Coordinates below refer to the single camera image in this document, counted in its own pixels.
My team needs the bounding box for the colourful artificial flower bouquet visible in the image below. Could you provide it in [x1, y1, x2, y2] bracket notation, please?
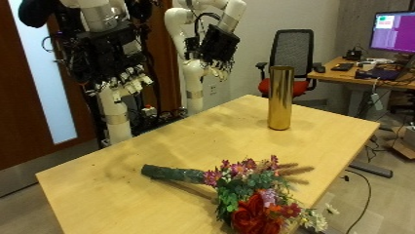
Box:
[139, 154, 340, 234]

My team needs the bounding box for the gold cylindrical vase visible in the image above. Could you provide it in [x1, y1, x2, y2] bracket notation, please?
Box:
[265, 65, 295, 132]

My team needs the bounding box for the black mesh red-seat office chair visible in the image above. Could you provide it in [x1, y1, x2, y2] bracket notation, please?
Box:
[253, 28, 328, 99]

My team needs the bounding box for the black fabric bundle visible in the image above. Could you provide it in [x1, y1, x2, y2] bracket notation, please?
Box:
[17, 0, 59, 29]

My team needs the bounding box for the brown door with glass panel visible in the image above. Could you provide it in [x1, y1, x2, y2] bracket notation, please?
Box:
[0, 0, 99, 173]

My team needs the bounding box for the wooden office desk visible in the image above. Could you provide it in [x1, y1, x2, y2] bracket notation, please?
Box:
[307, 56, 415, 119]

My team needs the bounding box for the black keyboard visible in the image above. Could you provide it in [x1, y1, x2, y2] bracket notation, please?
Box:
[329, 62, 355, 72]

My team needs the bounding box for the small black desk device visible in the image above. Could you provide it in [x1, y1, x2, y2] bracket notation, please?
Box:
[344, 47, 363, 61]

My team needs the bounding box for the open laptop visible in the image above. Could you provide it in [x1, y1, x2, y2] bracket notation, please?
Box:
[369, 54, 415, 82]

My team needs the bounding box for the white power adapter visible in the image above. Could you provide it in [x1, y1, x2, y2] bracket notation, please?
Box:
[369, 92, 385, 112]

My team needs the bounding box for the computer monitor with purple screen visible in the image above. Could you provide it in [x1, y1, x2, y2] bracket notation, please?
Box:
[368, 10, 415, 55]

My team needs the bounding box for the grey table foot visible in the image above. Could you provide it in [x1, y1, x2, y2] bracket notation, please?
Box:
[348, 159, 393, 178]

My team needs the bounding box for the cardboard box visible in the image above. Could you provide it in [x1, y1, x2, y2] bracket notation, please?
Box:
[388, 125, 415, 160]

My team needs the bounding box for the black floor cable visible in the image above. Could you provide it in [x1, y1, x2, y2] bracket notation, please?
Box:
[343, 169, 373, 234]

